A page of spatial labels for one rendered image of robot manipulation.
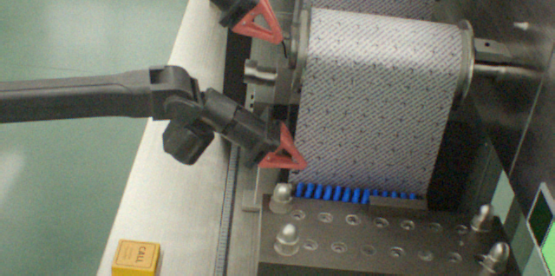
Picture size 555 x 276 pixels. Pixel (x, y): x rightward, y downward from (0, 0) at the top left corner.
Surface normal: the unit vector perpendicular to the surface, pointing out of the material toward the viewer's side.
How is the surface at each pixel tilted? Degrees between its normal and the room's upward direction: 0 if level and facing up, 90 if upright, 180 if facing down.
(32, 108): 92
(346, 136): 90
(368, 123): 90
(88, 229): 0
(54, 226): 0
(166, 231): 0
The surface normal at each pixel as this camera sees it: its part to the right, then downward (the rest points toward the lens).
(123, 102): 0.03, 0.56
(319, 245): 0.11, -0.84
